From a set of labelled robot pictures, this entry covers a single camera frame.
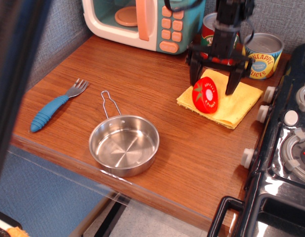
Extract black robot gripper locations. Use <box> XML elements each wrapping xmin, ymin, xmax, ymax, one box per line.
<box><xmin>186</xmin><ymin>21</ymin><xmax>253</xmax><ymax>95</ymax></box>

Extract red toy tomato half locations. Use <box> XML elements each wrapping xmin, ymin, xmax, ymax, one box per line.
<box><xmin>192</xmin><ymin>77</ymin><xmax>218</xmax><ymax>114</ymax></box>

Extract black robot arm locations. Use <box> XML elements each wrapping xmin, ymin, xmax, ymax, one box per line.
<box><xmin>186</xmin><ymin>0</ymin><xmax>254</xmax><ymax>95</ymax></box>

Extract yellow folded napkin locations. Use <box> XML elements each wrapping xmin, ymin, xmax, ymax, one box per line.
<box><xmin>176</xmin><ymin>69</ymin><xmax>262</xmax><ymax>129</ymax></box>

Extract tomato sauce can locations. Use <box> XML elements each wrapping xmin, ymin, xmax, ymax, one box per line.
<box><xmin>200</xmin><ymin>12</ymin><xmax>242</xmax><ymax>71</ymax></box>

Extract pineapple slices can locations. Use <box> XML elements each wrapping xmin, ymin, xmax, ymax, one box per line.
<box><xmin>242</xmin><ymin>33</ymin><xmax>284</xmax><ymax>80</ymax></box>

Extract toy microwave oven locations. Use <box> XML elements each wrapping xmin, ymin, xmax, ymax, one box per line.
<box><xmin>82</xmin><ymin>0</ymin><xmax>206</xmax><ymax>55</ymax></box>

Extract orange microwave plate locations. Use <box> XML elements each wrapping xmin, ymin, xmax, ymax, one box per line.
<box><xmin>115</xmin><ymin>6</ymin><xmax>137</xmax><ymax>27</ymax></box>

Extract small steel pan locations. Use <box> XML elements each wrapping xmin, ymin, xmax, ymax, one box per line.
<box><xmin>88</xmin><ymin>90</ymin><xmax>160</xmax><ymax>178</ymax></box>

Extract black toy stove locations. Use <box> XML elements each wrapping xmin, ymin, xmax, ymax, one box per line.
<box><xmin>208</xmin><ymin>43</ymin><xmax>305</xmax><ymax>237</ymax></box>

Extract blue handled fork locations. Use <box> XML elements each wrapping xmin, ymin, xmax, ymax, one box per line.
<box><xmin>30</xmin><ymin>79</ymin><xmax>89</xmax><ymax>132</ymax></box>

